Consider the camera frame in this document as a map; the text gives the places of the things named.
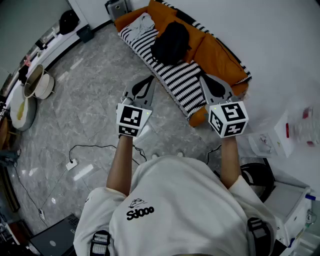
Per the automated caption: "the black white striped blanket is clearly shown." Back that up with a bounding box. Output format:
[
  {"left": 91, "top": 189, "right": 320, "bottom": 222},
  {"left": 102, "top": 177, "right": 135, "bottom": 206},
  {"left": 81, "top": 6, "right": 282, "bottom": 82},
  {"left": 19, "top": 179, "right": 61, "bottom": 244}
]
[{"left": 117, "top": 27, "right": 208, "bottom": 120}]

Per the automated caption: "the black cable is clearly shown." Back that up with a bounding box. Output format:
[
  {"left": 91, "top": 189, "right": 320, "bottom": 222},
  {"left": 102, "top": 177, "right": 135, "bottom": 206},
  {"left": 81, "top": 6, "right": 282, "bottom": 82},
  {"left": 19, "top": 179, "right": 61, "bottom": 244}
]
[
  {"left": 68, "top": 144, "right": 148, "bottom": 167},
  {"left": 205, "top": 144, "right": 222, "bottom": 165}
]

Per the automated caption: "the clear package with red labels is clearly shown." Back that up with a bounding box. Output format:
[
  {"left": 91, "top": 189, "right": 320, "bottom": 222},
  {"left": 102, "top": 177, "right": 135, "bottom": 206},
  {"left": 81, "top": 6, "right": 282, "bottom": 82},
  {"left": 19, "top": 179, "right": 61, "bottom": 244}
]
[{"left": 287, "top": 106, "right": 320, "bottom": 148}]

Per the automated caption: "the orange sofa cushion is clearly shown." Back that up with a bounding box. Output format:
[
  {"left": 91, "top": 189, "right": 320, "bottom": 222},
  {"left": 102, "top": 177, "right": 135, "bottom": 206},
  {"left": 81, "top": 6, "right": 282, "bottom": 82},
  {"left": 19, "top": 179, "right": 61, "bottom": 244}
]
[
  {"left": 194, "top": 33, "right": 249, "bottom": 86},
  {"left": 146, "top": 0, "right": 179, "bottom": 25},
  {"left": 156, "top": 13, "right": 207, "bottom": 63}
]

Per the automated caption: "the white low counter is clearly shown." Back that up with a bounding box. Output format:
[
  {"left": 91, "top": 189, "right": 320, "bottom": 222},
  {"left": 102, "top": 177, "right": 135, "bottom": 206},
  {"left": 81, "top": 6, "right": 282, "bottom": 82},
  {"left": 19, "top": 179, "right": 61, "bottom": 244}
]
[{"left": 0, "top": 23, "right": 90, "bottom": 106}]

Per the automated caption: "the grey laptop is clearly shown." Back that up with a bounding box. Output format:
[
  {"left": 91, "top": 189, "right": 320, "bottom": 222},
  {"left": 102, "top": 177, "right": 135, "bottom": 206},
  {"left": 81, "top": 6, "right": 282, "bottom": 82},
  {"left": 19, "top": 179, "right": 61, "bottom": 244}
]
[{"left": 29, "top": 213, "right": 81, "bottom": 256}]

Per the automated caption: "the light grey garment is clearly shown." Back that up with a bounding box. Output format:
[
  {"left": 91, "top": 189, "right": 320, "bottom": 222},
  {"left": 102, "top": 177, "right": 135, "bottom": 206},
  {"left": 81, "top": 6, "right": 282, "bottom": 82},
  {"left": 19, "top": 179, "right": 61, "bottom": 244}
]
[{"left": 126, "top": 12, "right": 156, "bottom": 42}]

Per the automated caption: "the clear plastic bag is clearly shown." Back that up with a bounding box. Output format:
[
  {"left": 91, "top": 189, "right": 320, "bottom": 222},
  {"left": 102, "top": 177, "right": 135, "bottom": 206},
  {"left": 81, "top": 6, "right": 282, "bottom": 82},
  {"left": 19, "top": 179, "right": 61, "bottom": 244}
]
[{"left": 248, "top": 131, "right": 276, "bottom": 158}]

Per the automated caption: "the black round stool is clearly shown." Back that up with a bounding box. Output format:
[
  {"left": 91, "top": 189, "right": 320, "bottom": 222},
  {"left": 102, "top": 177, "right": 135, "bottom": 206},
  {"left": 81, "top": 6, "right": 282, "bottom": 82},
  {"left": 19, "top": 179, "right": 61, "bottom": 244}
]
[{"left": 239, "top": 162, "right": 276, "bottom": 204}]

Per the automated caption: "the white storage box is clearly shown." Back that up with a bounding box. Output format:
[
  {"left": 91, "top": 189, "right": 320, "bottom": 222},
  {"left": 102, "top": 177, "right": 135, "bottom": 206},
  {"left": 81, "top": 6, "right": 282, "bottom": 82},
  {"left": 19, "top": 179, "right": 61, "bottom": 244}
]
[{"left": 264, "top": 181, "right": 313, "bottom": 251}]

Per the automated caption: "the orange sofa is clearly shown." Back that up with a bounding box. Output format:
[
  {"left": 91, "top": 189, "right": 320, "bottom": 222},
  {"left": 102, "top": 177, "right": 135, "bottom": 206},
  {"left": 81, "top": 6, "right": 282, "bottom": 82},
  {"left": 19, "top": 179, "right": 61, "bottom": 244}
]
[{"left": 114, "top": 0, "right": 253, "bottom": 128}]

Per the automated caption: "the silver suitcase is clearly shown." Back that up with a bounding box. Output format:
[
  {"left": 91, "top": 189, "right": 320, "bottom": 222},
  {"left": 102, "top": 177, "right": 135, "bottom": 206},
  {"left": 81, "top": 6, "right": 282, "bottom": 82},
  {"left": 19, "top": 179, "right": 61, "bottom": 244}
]
[{"left": 104, "top": 0, "right": 130, "bottom": 22}]

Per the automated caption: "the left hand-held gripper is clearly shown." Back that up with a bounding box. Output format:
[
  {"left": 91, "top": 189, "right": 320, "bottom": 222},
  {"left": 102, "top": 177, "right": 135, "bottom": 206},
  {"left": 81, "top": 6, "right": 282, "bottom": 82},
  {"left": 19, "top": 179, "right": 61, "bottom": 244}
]
[{"left": 115, "top": 75, "right": 157, "bottom": 138}]

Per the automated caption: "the white round bowl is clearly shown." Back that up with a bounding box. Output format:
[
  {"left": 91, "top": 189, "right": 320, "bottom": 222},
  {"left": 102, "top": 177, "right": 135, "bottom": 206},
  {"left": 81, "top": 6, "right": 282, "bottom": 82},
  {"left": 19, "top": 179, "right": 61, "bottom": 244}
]
[{"left": 23, "top": 64, "right": 55, "bottom": 100}]

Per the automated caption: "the white cardboard box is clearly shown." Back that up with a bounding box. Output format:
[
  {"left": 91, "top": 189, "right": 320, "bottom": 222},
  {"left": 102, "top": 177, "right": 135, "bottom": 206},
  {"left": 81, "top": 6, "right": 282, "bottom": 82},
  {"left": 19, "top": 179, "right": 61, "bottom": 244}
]
[{"left": 273, "top": 109, "right": 297, "bottom": 159}]

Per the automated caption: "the black grey harness strap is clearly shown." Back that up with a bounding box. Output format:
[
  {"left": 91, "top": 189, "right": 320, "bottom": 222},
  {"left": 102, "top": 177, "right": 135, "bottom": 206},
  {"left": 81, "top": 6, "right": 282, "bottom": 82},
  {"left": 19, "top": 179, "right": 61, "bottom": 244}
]
[
  {"left": 89, "top": 229, "right": 111, "bottom": 256},
  {"left": 247, "top": 216, "right": 272, "bottom": 256}
]

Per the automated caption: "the black waste bin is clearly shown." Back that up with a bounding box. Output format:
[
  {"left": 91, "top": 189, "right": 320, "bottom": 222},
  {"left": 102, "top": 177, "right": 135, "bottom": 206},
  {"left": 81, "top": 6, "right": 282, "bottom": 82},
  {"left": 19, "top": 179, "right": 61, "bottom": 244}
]
[{"left": 76, "top": 24, "right": 95, "bottom": 44}]

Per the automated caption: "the black white striped throw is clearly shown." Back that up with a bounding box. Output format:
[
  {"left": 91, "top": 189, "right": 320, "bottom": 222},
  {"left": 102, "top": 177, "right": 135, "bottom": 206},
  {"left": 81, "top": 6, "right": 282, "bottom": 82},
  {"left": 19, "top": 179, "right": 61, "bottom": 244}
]
[{"left": 153, "top": 0, "right": 253, "bottom": 77}]

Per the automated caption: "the person's left forearm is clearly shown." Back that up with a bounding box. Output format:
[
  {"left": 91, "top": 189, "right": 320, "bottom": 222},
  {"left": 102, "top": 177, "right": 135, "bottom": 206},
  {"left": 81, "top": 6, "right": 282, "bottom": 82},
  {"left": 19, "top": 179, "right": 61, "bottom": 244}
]
[{"left": 106, "top": 134, "right": 138, "bottom": 197}]

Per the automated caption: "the black garment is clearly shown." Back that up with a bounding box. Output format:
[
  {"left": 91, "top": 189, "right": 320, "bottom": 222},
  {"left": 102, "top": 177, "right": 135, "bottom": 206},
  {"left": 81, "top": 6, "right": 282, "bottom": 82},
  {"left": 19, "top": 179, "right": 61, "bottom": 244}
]
[{"left": 150, "top": 21, "right": 192, "bottom": 65}]

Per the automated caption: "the person's right forearm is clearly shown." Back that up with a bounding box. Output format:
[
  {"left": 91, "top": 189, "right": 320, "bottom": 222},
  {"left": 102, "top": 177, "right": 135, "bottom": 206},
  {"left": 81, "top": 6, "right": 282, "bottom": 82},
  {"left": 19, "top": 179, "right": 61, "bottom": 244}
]
[{"left": 219, "top": 136, "right": 243, "bottom": 190}]

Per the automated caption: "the person's white sweatshirt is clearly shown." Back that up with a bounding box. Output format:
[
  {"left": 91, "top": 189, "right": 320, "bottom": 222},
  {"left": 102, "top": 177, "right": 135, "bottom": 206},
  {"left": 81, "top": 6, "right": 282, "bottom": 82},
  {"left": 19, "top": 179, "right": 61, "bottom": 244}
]
[{"left": 73, "top": 155, "right": 285, "bottom": 256}]

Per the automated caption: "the white power strip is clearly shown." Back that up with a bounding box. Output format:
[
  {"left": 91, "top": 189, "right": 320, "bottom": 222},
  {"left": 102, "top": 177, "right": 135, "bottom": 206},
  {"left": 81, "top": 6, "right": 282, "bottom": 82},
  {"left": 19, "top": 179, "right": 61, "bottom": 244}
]
[{"left": 65, "top": 158, "right": 78, "bottom": 172}]

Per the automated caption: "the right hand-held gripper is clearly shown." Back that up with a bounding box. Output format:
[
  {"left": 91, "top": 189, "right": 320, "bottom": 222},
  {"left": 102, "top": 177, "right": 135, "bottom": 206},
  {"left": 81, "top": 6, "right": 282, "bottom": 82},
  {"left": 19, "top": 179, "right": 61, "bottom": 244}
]
[{"left": 198, "top": 73, "right": 250, "bottom": 139}]

